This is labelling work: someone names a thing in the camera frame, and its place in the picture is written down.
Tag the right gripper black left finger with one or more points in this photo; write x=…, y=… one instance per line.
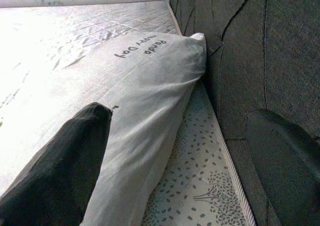
x=55, y=166

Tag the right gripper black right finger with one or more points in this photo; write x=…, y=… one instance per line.
x=290, y=171

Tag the white printed pillow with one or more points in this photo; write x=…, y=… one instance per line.
x=150, y=91

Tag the quilted cream mattress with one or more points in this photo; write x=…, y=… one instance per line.
x=195, y=186

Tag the dark tufted headboard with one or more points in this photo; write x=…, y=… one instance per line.
x=250, y=49

